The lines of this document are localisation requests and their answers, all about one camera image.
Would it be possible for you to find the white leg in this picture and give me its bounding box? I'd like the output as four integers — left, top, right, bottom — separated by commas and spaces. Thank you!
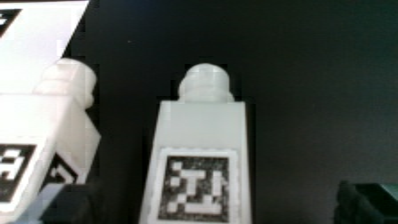
138, 63, 252, 224
0, 58, 100, 224

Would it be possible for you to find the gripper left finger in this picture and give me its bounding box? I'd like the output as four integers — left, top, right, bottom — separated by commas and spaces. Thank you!
38, 183, 93, 224

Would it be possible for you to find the white sheet with tags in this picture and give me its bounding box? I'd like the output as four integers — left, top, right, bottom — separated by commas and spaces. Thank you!
0, 0, 90, 94

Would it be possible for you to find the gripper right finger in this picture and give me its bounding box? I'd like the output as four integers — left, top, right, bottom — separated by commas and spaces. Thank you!
335, 181, 398, 224

